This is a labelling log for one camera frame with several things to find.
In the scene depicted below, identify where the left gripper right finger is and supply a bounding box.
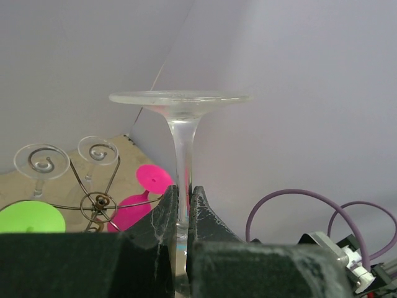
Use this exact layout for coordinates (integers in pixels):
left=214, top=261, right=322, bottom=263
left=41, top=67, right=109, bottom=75
left=187, top=186, right=352, bottom=297

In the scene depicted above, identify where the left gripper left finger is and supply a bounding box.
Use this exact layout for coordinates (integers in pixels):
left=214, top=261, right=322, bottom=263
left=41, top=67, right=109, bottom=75
left=1, top=186, right=178, bottom=297

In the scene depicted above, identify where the pink plastic wine glass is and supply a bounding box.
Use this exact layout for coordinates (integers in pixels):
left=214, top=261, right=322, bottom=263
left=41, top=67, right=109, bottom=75
left=106, top=164, right=174, bottom=233

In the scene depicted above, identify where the clear short wine glass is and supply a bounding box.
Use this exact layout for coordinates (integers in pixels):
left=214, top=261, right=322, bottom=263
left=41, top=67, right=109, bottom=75
left=78, top=136, right=119, bottom=183

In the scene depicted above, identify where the green plastic wine glass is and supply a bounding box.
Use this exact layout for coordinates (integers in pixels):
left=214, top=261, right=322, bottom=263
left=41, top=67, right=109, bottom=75
left=1, top=201, right=66, bottom=233

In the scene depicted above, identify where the clear tall flute glass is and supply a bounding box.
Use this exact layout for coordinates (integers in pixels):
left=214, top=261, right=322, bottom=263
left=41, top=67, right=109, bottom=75
left=13, top=143, right=70, bottom=201

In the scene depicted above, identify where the clear front wine glass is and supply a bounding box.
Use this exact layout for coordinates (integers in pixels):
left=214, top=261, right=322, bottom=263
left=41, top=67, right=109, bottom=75
left=109, top=91, right=249, bottom=297

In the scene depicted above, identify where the metal wine glass rack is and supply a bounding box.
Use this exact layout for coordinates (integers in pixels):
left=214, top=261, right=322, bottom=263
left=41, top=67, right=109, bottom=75
left=0, top=142, right=162, bottom=233

